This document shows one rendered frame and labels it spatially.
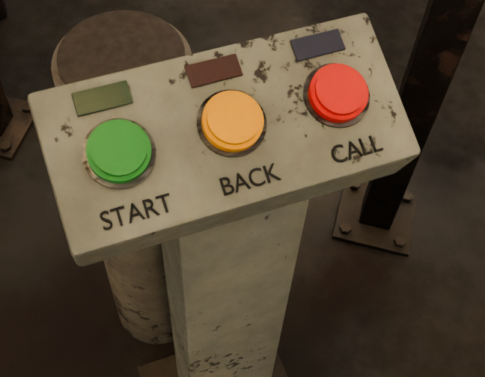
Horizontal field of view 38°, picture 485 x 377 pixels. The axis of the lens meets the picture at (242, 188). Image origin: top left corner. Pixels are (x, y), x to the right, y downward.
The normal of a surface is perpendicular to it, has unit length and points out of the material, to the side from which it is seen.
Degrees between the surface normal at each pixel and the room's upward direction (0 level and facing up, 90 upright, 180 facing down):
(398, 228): 0
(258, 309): 90
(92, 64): 0
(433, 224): 0
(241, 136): 20
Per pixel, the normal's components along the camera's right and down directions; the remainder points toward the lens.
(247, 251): 0.35, 0.79
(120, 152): 0.15, -0.25
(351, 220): 0.04, -0.55
